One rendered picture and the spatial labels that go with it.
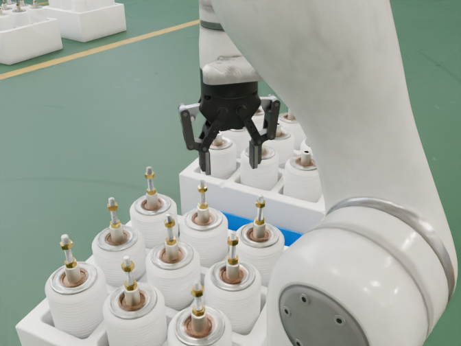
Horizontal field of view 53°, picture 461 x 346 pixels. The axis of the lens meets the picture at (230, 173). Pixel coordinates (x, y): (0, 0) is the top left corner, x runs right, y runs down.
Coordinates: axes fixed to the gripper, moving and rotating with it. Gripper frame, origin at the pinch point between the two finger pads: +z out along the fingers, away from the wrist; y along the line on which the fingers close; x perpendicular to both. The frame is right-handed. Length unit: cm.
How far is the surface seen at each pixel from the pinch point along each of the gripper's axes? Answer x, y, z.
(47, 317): -6.5, 31.6, 29.8
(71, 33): -267, 41, 39
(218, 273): -0.7, 2.1, 21.4
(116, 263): -10.1, 18.9, 23.3
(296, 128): -54, -33, 23
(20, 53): -225, 67, 39
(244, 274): 0.6, -2.0, 21.6
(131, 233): -15.3, 15.6, 21.1
